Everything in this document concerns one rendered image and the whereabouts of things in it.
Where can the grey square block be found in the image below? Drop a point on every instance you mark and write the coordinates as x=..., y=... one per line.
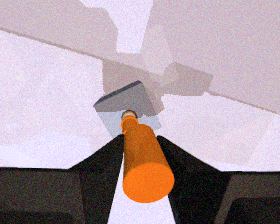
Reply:
x=132, y=97

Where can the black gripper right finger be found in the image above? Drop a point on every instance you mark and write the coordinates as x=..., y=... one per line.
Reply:
x=203, y=194

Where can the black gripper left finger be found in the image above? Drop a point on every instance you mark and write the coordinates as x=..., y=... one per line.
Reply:
x=85, y=191

